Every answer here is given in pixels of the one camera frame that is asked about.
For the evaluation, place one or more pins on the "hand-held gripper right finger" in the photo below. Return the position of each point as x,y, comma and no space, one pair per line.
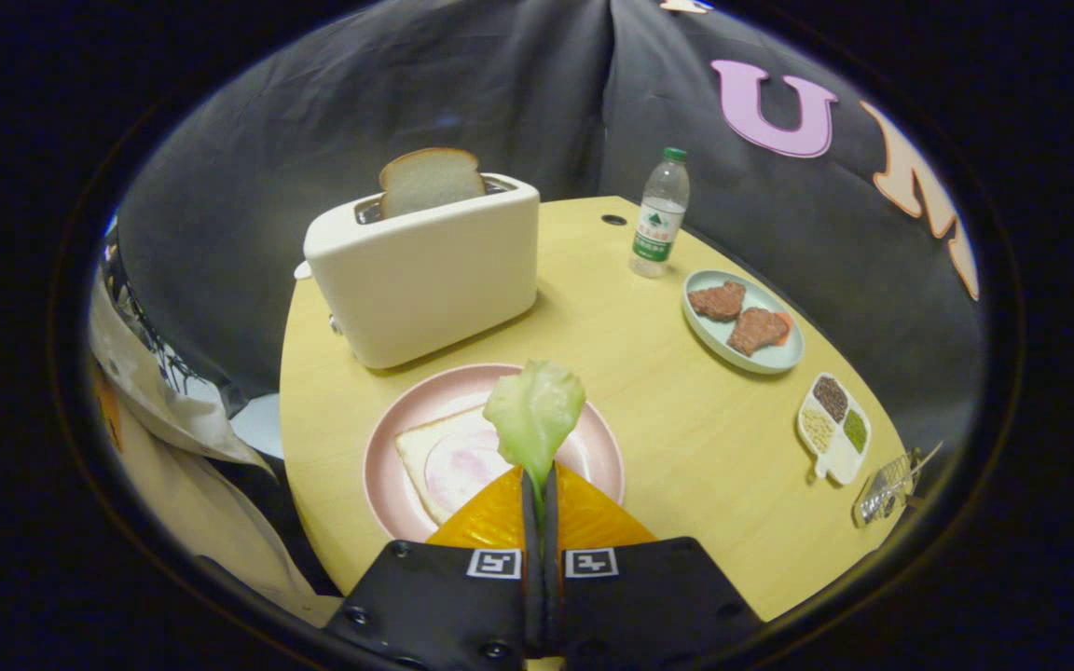
649,615

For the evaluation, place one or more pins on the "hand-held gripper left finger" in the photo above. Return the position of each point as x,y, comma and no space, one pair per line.
462,615

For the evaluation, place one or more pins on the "green lettuce leaf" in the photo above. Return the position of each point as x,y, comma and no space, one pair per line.
533,410

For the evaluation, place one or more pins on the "brown-crust bread slice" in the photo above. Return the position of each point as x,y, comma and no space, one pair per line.
430,182

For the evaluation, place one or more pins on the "white bread slice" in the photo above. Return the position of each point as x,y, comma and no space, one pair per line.
414,449

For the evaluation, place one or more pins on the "pink plate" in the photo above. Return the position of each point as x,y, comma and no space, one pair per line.
430,396

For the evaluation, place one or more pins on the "white divided seasoning dish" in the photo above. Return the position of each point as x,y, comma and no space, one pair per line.
835,457

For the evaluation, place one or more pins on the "clear glass cup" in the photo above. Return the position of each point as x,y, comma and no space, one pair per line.
882,494

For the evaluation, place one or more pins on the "light blue plate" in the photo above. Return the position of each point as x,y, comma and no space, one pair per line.
709,335

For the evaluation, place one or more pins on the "large brown steak piece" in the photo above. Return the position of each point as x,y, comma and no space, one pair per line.
756,331

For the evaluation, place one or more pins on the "thin wooden stick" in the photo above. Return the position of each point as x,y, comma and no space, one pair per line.
927,458

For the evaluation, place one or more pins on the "orange food slice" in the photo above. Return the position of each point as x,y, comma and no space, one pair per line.
785,326

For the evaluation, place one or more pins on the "small brown steak piece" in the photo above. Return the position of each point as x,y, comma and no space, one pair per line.
717,301

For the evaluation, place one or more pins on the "white toaster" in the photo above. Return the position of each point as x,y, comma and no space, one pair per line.
425,280

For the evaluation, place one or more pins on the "person's white jacket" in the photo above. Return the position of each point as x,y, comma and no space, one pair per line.
173,438

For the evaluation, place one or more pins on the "clear plastic water bottle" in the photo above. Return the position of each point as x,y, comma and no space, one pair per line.
658,219

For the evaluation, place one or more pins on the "black backdrop cloth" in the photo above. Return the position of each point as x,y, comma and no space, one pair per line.
360,121

